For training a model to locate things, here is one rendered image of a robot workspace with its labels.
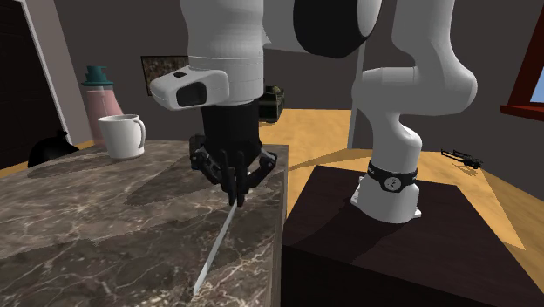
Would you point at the pink bottle with teal cap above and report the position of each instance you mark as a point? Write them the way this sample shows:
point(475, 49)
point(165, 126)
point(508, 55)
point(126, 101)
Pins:
point(102, 100)

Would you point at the red framed window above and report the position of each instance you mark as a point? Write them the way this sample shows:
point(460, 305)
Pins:
point(525, 85)

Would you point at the dark door with pale frame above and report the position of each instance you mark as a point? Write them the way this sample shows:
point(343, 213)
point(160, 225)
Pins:
point(21, 85)

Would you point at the black thin frame object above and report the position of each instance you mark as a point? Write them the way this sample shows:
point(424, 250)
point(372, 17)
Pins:
point(465, 159)

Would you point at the black round pot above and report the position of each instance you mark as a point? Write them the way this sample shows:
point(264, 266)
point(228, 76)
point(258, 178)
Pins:
point(51, 152)

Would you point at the white mug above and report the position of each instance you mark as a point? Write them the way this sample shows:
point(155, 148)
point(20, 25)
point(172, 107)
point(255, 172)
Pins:
point(121, 137)

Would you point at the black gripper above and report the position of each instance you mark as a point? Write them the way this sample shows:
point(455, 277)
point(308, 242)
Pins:
point(231, 127)

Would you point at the silver knife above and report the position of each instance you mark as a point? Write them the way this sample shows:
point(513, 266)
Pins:
point(216, 246)

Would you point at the dark robot stand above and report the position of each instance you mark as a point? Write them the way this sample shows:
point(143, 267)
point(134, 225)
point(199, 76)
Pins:
point(361, 255)

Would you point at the dark crate with plant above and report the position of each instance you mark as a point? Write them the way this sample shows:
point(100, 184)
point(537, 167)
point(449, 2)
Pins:
point(270, 106)

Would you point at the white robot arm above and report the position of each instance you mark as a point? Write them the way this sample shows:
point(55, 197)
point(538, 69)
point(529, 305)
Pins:
point(225, 51)

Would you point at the dark wall picture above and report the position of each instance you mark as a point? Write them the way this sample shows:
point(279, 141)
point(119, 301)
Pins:
point(163, 70)

